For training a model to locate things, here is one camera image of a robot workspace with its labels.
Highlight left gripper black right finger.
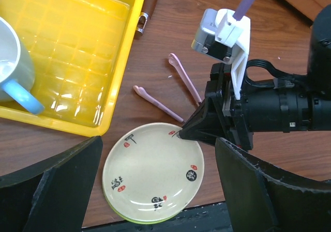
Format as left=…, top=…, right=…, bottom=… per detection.
left=215, top=138, right=330, bottom=231

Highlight pink metal tongs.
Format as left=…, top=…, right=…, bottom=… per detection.
left=132, top=53, right=202, bottom=124

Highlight cream cup with blue handle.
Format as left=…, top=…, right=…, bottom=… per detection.
left=1, top=18, right=44, bottom=115

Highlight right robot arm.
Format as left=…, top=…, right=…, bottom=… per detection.
left=179, top=6, right=330, bottom=150

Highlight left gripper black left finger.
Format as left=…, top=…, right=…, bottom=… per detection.
left=1, top=136, right=103, bottom=231

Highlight small cream floral plate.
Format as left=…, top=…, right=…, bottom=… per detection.
left=102, top=122, right=205, bottom=221

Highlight small lime green plate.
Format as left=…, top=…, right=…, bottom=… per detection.
left=106, top=192, right=188, bottom=224

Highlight yellow plastic tray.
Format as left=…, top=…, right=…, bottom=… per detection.
left=1, top=0, right=144, bottom=137

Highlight metal spatula with wooden handle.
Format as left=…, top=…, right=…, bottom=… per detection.
left=136, top=0, right=158, bottom=36

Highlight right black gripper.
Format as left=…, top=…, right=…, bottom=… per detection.
left=179, top=63, right=330, bottom=151

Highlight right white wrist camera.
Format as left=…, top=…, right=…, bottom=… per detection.
left=191, top=8, right=251, bottom=100

